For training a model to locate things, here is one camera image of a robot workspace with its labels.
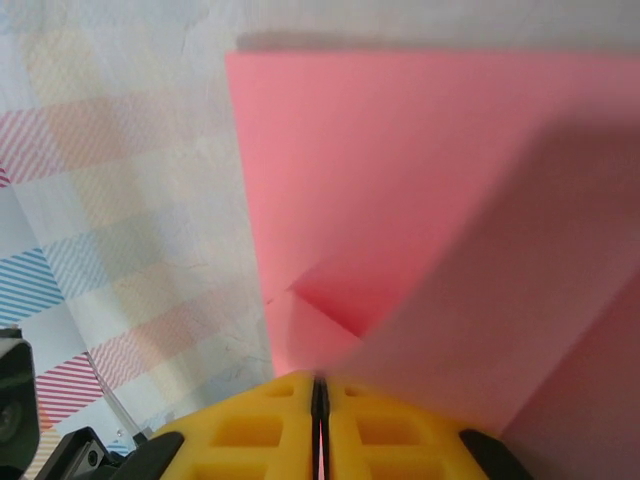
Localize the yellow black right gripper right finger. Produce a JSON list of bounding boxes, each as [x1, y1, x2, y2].
[[318, 374, 534, 480]]

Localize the pink paper sheet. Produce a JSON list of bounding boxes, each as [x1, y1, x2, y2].
[[224, 47, 640, 480]]

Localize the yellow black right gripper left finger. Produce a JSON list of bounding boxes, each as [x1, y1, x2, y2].
[[122, 371, 322, 480]]

